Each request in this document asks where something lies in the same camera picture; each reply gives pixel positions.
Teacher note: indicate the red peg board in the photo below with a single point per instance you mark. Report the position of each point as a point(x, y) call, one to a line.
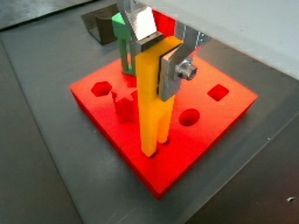
point(207, 107)

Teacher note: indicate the black curved part holder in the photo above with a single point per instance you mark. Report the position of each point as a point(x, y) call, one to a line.
point(97, 22)

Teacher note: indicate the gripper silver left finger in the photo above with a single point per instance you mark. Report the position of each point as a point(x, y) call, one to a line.
point(140, 23)

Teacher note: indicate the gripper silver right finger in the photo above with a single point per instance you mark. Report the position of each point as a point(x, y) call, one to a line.
point(176, 61)

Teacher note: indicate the yellow square-circle peg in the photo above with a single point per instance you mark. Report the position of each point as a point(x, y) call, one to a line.
point(155, 112)

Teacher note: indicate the green peg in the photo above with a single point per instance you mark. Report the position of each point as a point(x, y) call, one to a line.
point(123, 37)

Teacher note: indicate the red star peg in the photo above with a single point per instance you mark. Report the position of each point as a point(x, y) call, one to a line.
point(124, 102)

